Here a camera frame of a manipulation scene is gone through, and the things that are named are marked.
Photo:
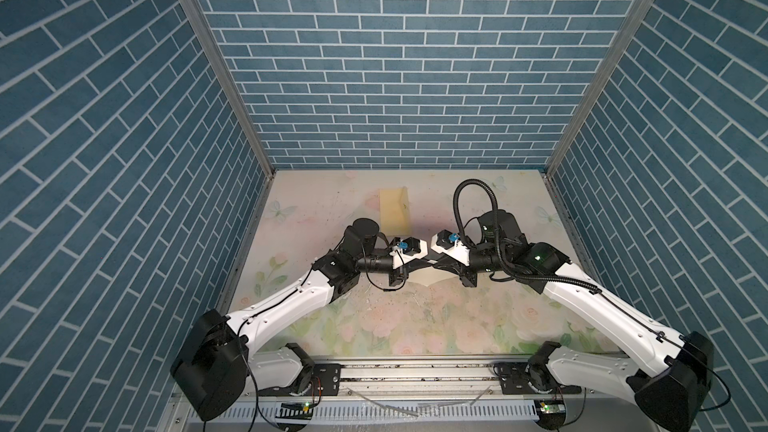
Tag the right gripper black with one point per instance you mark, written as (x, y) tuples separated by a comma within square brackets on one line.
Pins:
[(466, 276)]

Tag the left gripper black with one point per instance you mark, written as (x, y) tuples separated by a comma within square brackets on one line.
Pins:
[(397, 275)]

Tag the cream letter paper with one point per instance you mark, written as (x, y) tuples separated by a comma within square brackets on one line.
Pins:
[(429, 276)]

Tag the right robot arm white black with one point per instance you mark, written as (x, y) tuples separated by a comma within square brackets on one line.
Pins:
[(665, 373)]

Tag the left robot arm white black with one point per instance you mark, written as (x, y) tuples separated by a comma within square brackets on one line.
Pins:
[(221, 353)]

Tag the left controller board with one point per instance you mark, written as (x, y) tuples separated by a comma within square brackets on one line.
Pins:
[(294, 411)]

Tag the controller board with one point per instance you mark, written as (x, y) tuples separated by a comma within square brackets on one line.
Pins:
[(551, 407), (294, 411)]

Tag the right controller board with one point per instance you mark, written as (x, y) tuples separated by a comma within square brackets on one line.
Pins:
[(551, 407)]

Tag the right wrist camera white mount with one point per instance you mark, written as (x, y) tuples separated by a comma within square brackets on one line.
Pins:
[(449, 244)]

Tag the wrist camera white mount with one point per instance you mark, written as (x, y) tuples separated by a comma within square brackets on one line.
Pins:
[(405, 250), (449, 244)]

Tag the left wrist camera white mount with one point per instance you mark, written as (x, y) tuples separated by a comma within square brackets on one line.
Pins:
[(405, 250)]

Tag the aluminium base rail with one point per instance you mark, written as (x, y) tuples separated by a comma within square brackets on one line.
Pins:
[(458, 376)]

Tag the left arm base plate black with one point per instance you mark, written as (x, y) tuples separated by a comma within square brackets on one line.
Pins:
[(323, 379)]

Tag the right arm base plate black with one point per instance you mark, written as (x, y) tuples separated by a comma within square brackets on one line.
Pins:
[(517, 378)]

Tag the white slotted cable duct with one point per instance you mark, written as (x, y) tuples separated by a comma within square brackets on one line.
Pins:
[(363, 412)]

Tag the right aluminium corner post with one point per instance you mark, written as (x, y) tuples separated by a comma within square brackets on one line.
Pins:
[(619, 45)]

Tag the aluminium corner post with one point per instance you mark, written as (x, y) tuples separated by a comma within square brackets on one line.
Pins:
[(619, 45), (199, 25)]

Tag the left aluminium corner post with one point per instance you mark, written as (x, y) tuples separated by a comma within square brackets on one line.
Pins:
[(199, 25)]

